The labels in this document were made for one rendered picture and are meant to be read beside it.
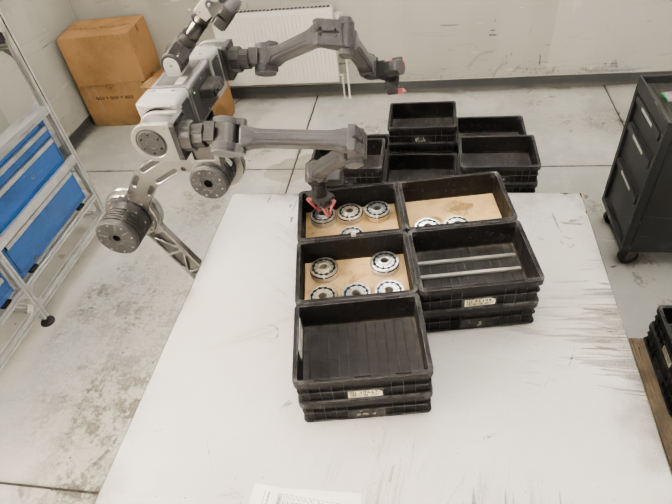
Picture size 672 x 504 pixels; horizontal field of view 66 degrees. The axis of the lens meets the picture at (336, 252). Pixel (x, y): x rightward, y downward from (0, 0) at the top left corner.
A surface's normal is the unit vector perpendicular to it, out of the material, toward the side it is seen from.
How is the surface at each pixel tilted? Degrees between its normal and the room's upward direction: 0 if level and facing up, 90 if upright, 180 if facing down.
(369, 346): 0
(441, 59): 90
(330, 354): 0
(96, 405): 0
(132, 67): 90
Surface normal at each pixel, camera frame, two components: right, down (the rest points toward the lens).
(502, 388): -0.11, -0.72
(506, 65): -0.14, 0.70
